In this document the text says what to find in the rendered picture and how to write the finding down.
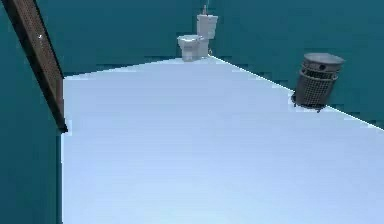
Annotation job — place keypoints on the white toilet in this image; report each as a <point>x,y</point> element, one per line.
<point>200,40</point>

